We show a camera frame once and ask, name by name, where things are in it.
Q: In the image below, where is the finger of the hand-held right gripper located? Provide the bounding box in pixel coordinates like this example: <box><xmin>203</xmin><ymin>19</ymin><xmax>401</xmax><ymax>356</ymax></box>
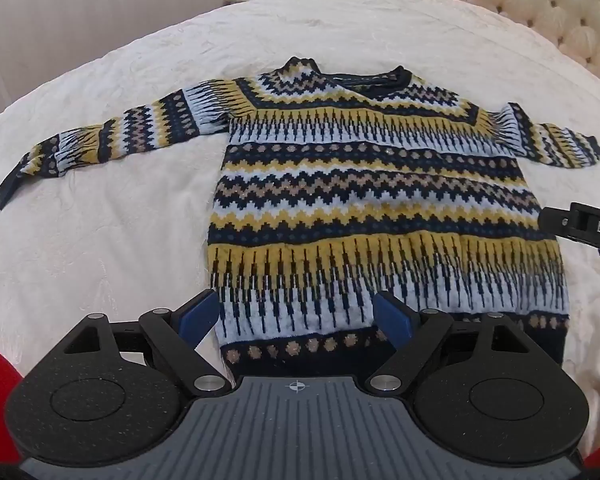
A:
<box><xmin>537</xmin><ymin>206</ymin><xmax>573</xmax><ymax>237</ymax></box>

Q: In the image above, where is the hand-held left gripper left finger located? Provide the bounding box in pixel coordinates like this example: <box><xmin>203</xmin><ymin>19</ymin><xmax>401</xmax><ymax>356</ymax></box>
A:
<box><xmin>60</xmin><ymin>290</ymin><xmax>236</xmax><ymax>394</ymax></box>

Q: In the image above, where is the cream tufted headboard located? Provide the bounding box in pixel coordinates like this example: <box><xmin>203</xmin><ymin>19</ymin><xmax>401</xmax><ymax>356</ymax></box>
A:
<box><xmin>387</xmin><ymin>0</ymin><xmax>600</xmax><ymax>86</ymax></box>

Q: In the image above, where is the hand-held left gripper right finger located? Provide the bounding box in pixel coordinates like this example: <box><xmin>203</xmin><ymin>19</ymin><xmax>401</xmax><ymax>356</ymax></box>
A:
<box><xmin>369</xmin><ymin>292</ymin><xmax>537</xmax><ymax>394</ymax></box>

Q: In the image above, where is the patterned knit sweater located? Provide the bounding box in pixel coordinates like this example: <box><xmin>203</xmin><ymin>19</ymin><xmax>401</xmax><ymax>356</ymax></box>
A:
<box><xmin>0</xmin><ymin>56</ymin><xmax>600</xmax><ymax>368</ymax></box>

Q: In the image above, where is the white bed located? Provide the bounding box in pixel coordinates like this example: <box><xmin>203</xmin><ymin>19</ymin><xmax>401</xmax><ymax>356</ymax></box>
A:
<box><xmin>0</xmin><ymin>0</ymin><xmax>600</xmax><ymax>461</ymax></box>

